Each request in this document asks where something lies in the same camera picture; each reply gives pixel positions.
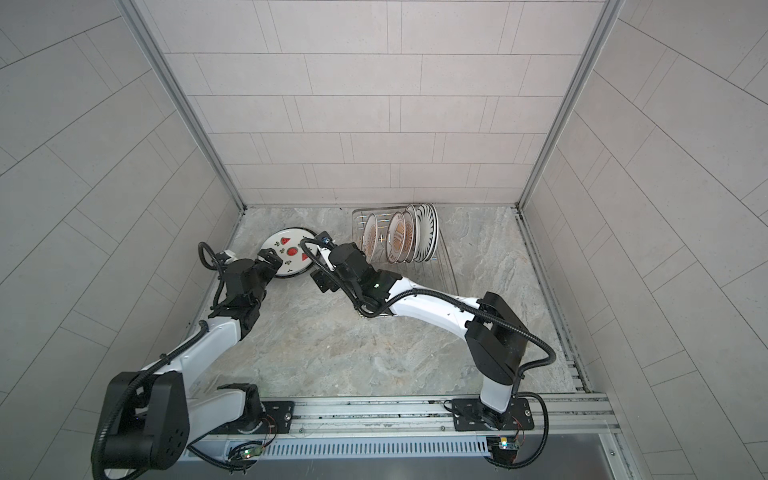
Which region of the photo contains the white watermelon pattern plate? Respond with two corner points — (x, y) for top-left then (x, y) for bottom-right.
(259, 227), (318, 278)

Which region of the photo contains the black white striped plate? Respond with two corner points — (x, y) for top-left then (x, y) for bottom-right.
(414, 204), (432, 262)

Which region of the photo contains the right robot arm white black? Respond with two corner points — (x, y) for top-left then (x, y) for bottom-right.
(300, 238), (541, 419)

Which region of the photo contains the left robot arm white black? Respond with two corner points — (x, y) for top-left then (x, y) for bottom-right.
(91, 242), (283, 479)

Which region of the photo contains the orange sunburst plate front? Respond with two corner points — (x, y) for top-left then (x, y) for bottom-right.
(361, 213), (382, 263)

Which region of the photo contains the orange pattern plate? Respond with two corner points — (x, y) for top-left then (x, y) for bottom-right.
(400, 205), (416, 263)
(385, 212), (405, 263)

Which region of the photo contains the left circuit board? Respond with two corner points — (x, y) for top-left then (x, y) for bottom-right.
(227, 441), (264, 471)

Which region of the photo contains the circuit board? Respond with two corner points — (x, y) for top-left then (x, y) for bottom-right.
(227, 441), (264, 471)
(486, 436), (520, 469)

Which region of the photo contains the left corner aluminium profile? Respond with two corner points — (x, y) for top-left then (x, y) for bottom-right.
(115, 0), (247, 215)

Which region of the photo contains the corner aluminium profile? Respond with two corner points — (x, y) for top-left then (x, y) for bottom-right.
(517, 0), (623, 212)
(115, 0), (247, 215)

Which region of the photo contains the right circuit board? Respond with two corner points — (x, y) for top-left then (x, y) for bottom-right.
(486, 436), (520, 469)

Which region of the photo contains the right corner aluminium profile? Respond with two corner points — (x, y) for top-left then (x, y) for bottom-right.
(517, 0), (623, 212)

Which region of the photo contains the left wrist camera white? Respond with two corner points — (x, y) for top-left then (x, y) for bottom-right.
(215, 250), (238, 265)

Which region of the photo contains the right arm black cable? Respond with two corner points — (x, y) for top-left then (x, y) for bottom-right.
(298, 237), (558, 470)

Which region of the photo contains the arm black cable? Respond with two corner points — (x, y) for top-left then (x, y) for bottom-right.
(298, 237), (558, 470)
(91, 241), (265, 480)

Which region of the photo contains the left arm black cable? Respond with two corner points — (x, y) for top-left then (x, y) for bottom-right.
(91, 241), (265, 480)

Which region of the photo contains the metal wire dish rack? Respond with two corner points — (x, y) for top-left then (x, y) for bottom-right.
(352, 203), (458, 295)

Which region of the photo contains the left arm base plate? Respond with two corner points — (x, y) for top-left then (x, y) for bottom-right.
(211, 401), (295, 435)

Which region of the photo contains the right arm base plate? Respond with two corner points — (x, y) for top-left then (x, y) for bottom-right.
(444, 398), (535, 432)

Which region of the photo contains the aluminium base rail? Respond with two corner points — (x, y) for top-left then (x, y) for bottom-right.
(170, 390), (619, 446)

